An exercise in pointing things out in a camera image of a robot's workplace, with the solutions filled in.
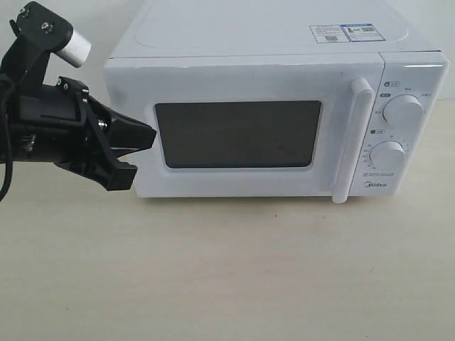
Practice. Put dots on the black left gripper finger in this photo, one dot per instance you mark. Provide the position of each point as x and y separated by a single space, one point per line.
125 135
115 175

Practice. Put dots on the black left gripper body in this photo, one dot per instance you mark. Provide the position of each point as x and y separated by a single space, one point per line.
64 125

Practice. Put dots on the white microwave door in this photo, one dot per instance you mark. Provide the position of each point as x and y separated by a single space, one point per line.
248 126

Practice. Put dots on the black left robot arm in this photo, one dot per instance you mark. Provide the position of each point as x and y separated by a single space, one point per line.
7 127

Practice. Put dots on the white Midea microwave body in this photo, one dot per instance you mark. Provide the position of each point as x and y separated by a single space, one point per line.
196 29

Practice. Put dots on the blue white label sticker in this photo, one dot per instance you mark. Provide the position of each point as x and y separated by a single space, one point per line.
346 33

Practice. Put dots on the lower white timer knob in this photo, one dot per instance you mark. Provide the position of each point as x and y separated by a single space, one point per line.
387 156

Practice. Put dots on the upper white power knob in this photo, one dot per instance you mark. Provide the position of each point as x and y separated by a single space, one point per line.
404 112

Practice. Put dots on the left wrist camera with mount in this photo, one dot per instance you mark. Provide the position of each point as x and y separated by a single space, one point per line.
39 33

